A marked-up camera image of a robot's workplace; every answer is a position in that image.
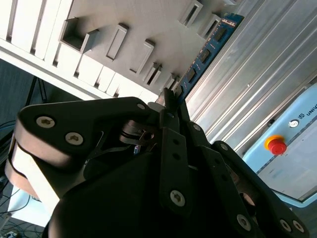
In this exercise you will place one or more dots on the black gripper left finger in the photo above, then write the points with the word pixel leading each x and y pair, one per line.
pixel 74 116

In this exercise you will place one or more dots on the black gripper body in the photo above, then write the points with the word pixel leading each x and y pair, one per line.
pixel 111 210

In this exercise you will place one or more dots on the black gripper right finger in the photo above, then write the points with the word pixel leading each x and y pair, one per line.
pixel 213 158

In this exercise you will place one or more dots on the blue RAM stick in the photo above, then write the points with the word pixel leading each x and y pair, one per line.
pixel 205 54

